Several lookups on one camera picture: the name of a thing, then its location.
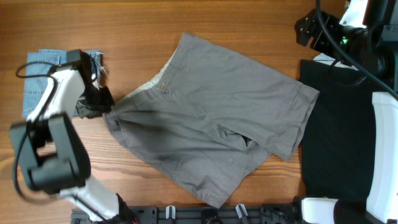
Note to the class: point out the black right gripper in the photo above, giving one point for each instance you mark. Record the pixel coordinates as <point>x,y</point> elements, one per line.
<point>310,28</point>

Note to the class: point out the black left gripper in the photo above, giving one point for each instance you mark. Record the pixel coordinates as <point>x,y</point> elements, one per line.
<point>109,103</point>

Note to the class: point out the light blue garment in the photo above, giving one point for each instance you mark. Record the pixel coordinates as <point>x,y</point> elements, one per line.
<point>322,58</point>

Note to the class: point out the grey shorts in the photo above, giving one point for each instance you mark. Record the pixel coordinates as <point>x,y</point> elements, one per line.
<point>210,117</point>

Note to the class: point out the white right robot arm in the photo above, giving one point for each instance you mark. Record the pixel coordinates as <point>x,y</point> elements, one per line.
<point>369,44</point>

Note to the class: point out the black garment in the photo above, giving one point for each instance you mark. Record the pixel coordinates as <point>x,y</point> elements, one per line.
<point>338,145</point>

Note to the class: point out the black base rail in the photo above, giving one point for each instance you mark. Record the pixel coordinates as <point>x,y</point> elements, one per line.
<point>264,214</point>

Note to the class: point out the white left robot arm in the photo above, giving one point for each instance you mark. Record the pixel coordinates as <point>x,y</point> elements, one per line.
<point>50,160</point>

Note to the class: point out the folded light blue jeans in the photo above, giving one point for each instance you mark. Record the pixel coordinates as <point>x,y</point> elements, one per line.
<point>34,87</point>

